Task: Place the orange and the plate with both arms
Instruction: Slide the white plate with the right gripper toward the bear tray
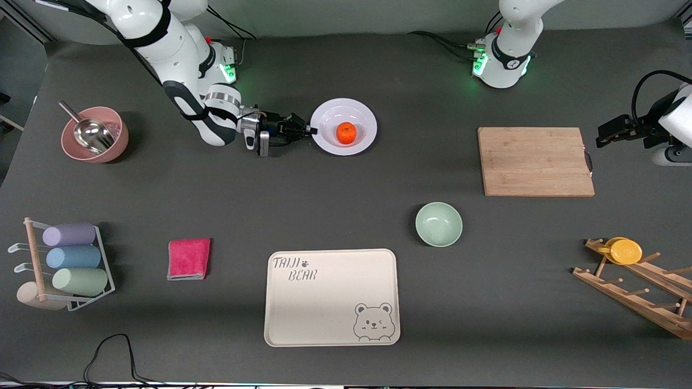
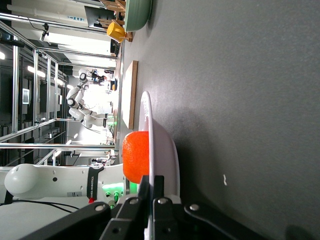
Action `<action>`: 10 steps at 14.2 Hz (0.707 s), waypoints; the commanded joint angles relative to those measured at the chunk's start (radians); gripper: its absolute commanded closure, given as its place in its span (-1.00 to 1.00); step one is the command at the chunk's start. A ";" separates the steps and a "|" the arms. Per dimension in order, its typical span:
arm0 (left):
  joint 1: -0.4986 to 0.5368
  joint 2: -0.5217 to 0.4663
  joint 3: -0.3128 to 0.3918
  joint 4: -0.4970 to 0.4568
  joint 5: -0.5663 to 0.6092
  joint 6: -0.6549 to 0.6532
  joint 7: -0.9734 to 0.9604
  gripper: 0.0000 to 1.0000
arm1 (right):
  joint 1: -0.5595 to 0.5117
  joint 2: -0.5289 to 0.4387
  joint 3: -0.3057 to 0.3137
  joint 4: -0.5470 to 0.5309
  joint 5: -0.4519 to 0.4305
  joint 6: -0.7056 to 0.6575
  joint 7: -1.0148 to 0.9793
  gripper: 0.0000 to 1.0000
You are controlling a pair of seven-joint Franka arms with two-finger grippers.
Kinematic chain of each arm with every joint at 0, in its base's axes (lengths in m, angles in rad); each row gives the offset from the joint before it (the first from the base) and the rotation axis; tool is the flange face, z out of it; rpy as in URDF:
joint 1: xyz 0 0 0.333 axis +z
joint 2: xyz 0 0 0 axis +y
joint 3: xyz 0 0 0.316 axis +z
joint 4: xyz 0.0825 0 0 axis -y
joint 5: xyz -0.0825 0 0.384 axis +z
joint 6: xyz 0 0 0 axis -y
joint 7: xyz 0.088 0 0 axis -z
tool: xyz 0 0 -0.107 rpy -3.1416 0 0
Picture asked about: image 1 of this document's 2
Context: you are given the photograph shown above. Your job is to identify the white round plate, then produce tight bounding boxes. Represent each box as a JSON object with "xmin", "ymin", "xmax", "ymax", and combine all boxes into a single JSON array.
[{"xmin": 310, "ymin": 98, "xmax": 377, "ymax": 156}]

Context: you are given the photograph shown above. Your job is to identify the wooden cutting board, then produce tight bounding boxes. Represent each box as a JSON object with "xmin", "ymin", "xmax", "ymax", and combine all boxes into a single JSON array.
[{"xmin": 477, "ymin": 127, "xmax": 596, "ymax": 197}]

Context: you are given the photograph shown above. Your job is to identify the yellow cup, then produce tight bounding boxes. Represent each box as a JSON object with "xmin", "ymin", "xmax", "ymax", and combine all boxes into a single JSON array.
[{"xmin": 597, "ymin": 237, "xmax": 643, "ymax": 265}]

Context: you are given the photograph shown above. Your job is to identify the pink bowl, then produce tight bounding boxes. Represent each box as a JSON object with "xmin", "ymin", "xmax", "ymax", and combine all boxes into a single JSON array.
[{"xmin": 61, "ymin": 106, "xmax": 130, "ymax": 164}]

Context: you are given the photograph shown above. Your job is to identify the pink folded cloth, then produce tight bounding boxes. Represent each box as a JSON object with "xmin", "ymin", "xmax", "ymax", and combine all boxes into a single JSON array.
[{"xmin": 167, "ymin": 238, "xmax": 212, "ymax": 281}]

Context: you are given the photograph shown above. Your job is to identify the wooden peg rack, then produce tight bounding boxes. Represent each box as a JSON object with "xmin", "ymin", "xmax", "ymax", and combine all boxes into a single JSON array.
[{"xmin": 572, "ymin": 238, "xmax": 692, "ymax": 340}]

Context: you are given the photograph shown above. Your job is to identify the light green bowl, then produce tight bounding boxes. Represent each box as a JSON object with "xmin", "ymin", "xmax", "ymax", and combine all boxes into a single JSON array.
[{"xmin": 415, "ymin": 202, "xmax": 463, "ymax": 247}]

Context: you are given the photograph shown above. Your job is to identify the beige bear print tray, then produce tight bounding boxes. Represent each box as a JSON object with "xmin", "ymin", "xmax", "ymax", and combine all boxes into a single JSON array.
[{"xmin": 264, "ymin": 249, "xmax": 401, "ymax": 347}]

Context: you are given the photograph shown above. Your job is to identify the metal scoop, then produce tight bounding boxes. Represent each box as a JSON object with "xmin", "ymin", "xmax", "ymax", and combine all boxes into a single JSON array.
[{"xmin": 58, "ymin": 101, "xmax": 115, "ymax": 153}]

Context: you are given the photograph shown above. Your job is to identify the purple cup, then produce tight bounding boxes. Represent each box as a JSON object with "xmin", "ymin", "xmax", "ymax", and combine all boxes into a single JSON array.
[{"xmin": 42, "ymin": 223, "xmax": 97, "ymax": 247}]

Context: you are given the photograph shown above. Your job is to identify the blue cup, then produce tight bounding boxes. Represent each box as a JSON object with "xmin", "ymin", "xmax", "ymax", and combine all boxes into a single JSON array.
[{"xmin": 46, "ymin": 246, "xmax": 102, "ymax": 270}]

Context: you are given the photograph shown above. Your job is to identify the green cup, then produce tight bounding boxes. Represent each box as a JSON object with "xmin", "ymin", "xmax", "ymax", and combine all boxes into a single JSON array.
[{"xmin": 52, "ymin": 267, "xmax": 109, "ymax": 297}]

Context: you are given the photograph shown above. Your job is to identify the beige cup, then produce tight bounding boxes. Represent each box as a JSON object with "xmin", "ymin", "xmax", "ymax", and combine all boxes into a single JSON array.
[{"xmin": 16, "ymin": 281, "xmax": 74, "ymax": 311}]

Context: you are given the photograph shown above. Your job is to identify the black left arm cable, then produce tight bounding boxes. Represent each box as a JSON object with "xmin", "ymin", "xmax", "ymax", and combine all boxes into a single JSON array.
[{"xmin": 633, "ymin": 70, "xmax": 692, "ymax": 118}]

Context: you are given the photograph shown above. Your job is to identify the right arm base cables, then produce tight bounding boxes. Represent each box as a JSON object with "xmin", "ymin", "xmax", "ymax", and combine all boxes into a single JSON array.
[{"xmin": 205, "ymin": 8, "xmax": 257, "ymax": 68}]

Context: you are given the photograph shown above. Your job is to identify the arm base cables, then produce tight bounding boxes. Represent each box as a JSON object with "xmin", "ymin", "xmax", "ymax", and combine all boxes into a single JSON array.
[
  {"xmin": 205, "ymin": 8, "xmax": 257, "ymax": 68},
  {"xmin": 408, "ymin": 10, "xmax": 503, "ymax": 60}
]

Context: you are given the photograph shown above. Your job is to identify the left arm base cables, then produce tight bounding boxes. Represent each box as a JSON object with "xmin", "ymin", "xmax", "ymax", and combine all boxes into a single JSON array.
[{"xmin": 408, "ymin": 10, "xmax": 503, "ymax": 60}]

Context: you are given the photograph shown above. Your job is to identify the white wire cup rack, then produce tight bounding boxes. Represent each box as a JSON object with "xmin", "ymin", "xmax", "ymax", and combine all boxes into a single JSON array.
[{"xmin": 8, "ymin": 217, "xmax": 116, "ymax": 312}]

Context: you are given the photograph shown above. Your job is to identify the black cable on table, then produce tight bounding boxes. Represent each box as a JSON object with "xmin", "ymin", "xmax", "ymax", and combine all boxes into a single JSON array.
[{"xmin": 0, "ymin": 334, "xmax": 217, "ymax": 389}]

